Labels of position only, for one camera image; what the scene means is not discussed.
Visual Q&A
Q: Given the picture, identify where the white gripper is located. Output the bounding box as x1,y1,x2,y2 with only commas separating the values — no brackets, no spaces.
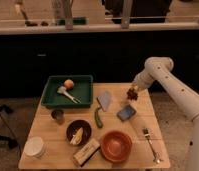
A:
130,71,155,92

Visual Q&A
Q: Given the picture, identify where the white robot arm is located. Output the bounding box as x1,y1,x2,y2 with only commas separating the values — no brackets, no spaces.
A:
127,57,199,171

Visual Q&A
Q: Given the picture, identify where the red bowl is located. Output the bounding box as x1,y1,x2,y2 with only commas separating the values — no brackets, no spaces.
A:
100,131,132,163

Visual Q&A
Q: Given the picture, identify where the dark brown bowl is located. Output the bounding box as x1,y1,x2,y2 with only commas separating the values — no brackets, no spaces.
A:
66,120,92,146

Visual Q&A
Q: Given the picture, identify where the blue sponge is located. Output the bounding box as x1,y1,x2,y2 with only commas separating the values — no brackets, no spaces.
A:
117,105,136,121

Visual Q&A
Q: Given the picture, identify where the silver fork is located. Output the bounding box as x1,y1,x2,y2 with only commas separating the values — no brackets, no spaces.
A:
142,128,162,164

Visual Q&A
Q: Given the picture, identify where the green cucumber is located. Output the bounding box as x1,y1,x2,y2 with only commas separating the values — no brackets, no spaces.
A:
94,107,103,128

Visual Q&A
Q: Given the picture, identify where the green plastic tray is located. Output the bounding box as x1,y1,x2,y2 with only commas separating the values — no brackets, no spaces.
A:
41,75,93,108

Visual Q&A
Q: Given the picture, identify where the orange peach fruit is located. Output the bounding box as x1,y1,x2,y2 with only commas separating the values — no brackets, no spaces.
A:
63,79,74,90

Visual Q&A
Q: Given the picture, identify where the yellow banana piece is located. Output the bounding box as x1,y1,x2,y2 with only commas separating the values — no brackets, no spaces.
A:
70,128,83,145

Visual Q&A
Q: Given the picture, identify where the small dark metal cup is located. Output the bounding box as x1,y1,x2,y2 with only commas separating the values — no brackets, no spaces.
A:
51,109,64,125

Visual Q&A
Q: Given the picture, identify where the wooden block eraser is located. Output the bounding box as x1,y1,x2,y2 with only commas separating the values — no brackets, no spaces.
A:
73,139,100,166

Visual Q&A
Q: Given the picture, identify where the black chair base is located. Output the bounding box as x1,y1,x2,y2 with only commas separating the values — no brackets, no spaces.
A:
0,104,19,149

